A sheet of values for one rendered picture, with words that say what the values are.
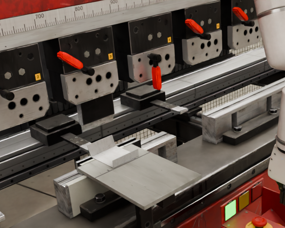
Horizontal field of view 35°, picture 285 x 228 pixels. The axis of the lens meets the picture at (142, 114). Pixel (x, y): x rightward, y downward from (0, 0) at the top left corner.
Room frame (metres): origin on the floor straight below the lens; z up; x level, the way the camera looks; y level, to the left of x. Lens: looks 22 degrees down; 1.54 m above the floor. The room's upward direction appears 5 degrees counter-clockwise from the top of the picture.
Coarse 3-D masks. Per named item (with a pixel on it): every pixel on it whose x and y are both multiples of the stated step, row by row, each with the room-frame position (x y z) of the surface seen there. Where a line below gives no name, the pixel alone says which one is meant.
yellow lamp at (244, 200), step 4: (248, 192) 1.10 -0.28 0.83; (240, 196) 1.08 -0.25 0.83; (244, 196) 1.09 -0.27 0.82; (248, 196) 1.10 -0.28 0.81; (240, 200) 1.08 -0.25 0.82; (244, 200) 1.09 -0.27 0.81; (248, 200) 1.10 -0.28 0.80; (240, 204) 1.08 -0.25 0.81; (244, 204) 1.09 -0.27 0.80; (240, 208) 1.08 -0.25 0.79
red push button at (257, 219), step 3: (252, 219) 1.00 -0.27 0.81; (255, 219) 1.00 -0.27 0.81; (258, 219) 1.00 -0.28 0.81; (261, 219) 1.00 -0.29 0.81; (264, 219) 1.00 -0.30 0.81; (252, 222) 0.99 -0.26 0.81; (255, 222) 0.99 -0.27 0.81; (258, 222) 0.99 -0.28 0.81; (261, 222) 0.99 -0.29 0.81; (264, 222) 0.99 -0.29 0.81; (255, 225) 0.98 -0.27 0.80; (258, 225) 0.98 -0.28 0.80; (261, 225) 0.98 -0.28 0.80; (264, 225) 0.98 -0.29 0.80
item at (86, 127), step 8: (104, 96) 1.10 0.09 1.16; (112, 96) 1.12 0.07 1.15; (80, 104) 1.05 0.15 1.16; (88, 104) 1.07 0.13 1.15; (96, 104) 1.08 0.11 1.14; (104, 104) 1.10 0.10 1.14; (112, 104) 1.11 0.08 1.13; (80, 112) 1.06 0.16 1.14; (88, 112) 1.07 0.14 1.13; (96, 112) 1.08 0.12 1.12; (104, 112) 1.10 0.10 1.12; (112, 112) 1.11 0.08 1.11; (80, 120) 1.06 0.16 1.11; (88, 120) 1.06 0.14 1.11; (96, 120) 1.08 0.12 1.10; (104, 120) 1.11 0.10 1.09; (112, 120) 1.12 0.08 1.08; (88, 128) 1.07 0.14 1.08
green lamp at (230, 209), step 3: (234, 201) 1.06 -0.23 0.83; (228, 204) 1.05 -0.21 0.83; (231, 204) 1.05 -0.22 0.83; (234, 204) 1.06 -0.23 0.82; (225, 207) 1.04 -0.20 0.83; (228, 207) 1.04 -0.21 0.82; (231, 207) 1.05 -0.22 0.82; (234, 207) 1.06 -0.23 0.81; (225, 210) 1.04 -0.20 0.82; (228, 210) 1.04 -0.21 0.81; (231, 210) 1.05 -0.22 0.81; (234, 210) 1.06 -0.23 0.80; (225, 213) 1.04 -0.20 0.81; (228, 213) 1.04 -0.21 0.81; (231, 213) 1.05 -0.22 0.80; (234, 213) 1.06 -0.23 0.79; (225, 216) 1.04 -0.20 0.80; (228, 216) 1.04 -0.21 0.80; (231, 216) 1.05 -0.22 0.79
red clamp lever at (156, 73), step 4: (148, 56) 1.15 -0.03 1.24; (152, 56) 1.13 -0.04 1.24; (156, 56) 1.12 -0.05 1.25; (160, 56) 1.13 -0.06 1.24; (152, 60) 1.14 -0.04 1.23; (156, 60) 1.12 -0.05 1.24; (156, 64) 1.13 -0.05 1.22; (152, 68) 1.13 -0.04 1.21; (156, 68) 1.13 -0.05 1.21; (152, 72) 1.13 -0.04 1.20; (156, 72) 1.12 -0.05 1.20; (160, 72) 1.13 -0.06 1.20; (152, 76) 1.13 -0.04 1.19; (156, 76) 1.12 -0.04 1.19; (160, 76) 1.13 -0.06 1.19; (152, 80) 1.13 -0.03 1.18; (156, 80) 1.12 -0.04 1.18; (160, 80) 1.13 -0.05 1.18; (156, 84) 1.12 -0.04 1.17; (160, 84) 1.13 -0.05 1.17; (156, 88) 1.13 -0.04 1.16; (160, 88) 1.13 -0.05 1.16
